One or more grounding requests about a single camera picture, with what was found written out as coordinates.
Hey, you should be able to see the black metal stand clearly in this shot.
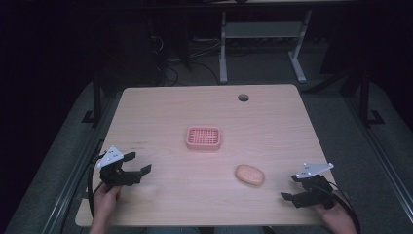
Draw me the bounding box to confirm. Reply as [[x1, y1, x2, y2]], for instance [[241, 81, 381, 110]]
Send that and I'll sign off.
[[81, 69, 103, 129], [357, 67, 387, 129]]

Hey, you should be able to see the person's right hand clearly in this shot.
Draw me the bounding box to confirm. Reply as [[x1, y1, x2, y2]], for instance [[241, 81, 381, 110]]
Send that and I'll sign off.
[[313, 190, 354, 229]]

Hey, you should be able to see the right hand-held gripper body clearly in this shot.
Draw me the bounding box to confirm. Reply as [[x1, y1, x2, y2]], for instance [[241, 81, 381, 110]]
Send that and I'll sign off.
[[291, 162, 336, 210]]

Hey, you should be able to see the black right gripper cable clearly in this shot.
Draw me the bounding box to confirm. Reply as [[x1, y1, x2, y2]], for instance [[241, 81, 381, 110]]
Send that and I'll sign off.
[[325, 180, 362, 234]]

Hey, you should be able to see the pink slotted soap dish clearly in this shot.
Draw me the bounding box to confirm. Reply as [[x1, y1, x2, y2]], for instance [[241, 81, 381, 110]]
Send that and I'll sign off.
[[185, 125, 223, 152]]

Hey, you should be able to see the white metal desk frame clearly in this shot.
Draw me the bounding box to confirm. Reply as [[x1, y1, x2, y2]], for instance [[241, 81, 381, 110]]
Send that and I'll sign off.
[[218, 9, 314, 86]]

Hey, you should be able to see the person's left hand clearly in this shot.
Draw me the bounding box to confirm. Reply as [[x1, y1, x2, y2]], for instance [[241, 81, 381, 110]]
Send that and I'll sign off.
[[93, 184, 123, 222]]

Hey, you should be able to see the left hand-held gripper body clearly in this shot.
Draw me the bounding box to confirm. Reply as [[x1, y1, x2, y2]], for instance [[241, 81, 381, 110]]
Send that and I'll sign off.
[[96, 145, 144, 188]]

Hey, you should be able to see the black floor cable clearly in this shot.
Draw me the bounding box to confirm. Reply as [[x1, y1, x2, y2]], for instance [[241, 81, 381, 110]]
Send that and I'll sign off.
[[160, 59, 223, 87]]

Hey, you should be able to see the peach oval soap bar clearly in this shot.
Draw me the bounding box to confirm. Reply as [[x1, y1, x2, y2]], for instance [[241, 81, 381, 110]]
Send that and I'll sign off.
[[235, 164, 266, 187]]

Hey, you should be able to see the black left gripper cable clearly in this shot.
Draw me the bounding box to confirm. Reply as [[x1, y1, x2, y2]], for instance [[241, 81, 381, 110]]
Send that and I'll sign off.
[[87, 152, 105, 218]]

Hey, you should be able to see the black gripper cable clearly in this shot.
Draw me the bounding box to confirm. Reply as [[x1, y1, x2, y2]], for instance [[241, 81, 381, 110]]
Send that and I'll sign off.
[[325, 180, 362, 234], [87, 152, 105, 218]]

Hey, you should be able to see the aluminium frame rail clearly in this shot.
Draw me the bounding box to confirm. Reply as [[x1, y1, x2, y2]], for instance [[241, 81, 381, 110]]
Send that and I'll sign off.
[[40, 96, 118, 234], [342, 96, 413, 215]]

